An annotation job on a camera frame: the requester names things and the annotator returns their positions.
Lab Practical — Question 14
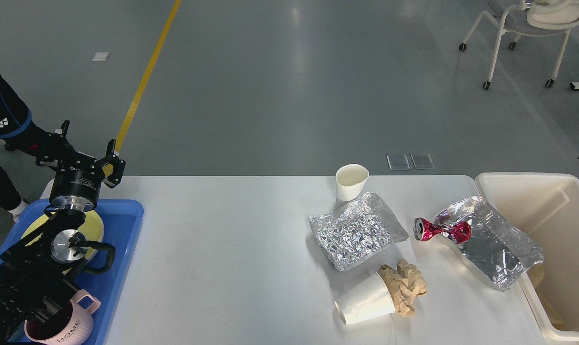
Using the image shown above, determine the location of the yellow plastic plate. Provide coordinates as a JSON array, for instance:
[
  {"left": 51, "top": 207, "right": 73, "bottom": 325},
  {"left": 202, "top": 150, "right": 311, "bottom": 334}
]
[{"left": 22, "top": 210, "right": 104, "bottom": 262}]

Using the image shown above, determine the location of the lying white paper cup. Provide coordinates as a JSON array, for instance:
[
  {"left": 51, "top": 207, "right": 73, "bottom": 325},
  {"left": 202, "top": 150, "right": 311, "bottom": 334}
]
[{"left": 334, "top": 273, "right": 395, "bottom": 325}]

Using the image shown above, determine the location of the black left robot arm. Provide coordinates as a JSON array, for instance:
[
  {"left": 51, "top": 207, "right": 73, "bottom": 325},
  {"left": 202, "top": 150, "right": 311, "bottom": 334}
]
[{"left": 0, "top": 120, "right": 126, "bottom": 345}]

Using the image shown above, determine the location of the brown paper sheet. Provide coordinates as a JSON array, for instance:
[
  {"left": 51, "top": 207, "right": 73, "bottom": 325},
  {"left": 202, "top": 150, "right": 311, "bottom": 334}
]
[{"left": 528, "top": 264, "right": 564, "bottom": 329}]

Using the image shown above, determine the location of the beige plastic bin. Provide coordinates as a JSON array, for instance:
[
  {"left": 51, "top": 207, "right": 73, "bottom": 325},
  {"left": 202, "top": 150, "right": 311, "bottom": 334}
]
[{"left": 475, "top": 172, "right": 579, "bottom": 343}]

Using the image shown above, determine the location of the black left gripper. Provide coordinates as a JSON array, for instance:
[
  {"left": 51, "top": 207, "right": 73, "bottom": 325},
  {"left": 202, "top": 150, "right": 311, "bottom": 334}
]
[{"left": 35, "top": 120, "right": 127, "bottom": 212}]

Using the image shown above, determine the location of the person in black jacket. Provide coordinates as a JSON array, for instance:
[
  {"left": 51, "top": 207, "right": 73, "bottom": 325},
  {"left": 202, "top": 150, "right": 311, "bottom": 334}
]
[{"left": 0, "top": 74, "right": 46, "bottom": 221}]

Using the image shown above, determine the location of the blue plastic tray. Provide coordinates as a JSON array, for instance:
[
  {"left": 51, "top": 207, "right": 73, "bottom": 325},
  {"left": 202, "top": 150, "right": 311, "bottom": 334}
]
[{"left": 0, "top": 199, "right": 144, "bottom": 345}]

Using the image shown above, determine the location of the white floor marker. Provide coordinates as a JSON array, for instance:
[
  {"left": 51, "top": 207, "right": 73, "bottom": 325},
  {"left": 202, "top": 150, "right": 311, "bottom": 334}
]
[{"left": 92, "top": 52, "right": 110, "bottom": 62}]

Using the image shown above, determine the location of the pink white plate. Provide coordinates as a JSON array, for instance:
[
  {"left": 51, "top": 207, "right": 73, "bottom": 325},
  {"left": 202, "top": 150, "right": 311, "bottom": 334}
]
[{"left": 82, "top": 230, "right": 104, "bottom": 261}]

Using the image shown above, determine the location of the white office chair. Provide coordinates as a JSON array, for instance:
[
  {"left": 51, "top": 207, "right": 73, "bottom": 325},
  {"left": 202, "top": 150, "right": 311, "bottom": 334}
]
[{"left": 459, "top": 0, "right": 579, "bottom": 90}]

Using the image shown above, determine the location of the pink HOME mug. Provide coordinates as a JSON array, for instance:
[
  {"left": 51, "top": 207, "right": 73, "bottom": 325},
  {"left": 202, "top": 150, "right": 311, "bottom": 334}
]
[{"left": 24, "top": 289, "right": 101, "bottom": 345}]

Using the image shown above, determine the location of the clear floor plate right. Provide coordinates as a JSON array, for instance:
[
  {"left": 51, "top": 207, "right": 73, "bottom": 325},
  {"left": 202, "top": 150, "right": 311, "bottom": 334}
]
[{"left": 411, "top": 153, "right": 435, "bottom": 170}]

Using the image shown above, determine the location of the crushed red soda can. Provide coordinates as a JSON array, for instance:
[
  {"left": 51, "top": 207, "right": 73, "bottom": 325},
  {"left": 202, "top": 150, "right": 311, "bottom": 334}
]
[{"left": 414, "top": 218, "right": 472, "bottom": 244}]

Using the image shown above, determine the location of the clear floor plate left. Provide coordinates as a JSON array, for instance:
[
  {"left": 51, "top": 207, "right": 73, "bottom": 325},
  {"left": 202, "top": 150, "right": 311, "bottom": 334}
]
[{"left": 386, "top": 154, "right": 411, "bottom": 171}]

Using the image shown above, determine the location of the crumpled brown paper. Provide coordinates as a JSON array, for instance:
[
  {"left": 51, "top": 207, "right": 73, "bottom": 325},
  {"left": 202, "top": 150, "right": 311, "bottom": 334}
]
[{"left": 377, "top": 258, "right": 428, "bottom": 317}]

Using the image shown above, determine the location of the clear floor plate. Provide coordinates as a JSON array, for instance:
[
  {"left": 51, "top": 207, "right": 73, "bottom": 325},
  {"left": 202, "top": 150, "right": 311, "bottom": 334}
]
[
  {"left": 386, "top": 154, "right": 411, "bottom": 171},
  {"left": 411, "top": 153, "right": 435, "bottom": 170}
]

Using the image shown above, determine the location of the white paper cup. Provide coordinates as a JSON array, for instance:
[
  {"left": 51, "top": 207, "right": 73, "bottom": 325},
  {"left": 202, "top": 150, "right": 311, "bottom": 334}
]
[
  {"left": 334, "top": 273, "right": 395, "bottom": 325},
  {"left": 335, "top": 163, "right": 369, "bottom": 202}
]

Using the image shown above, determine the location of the silver foil bag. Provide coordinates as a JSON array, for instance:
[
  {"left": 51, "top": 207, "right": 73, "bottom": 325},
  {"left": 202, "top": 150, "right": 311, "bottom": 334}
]
[
  {"left": 434, "top": 196, "right": 544, "bottom": 292},
  {"left": 308, "top": 192, "right": 409, "bottom": 272}
]

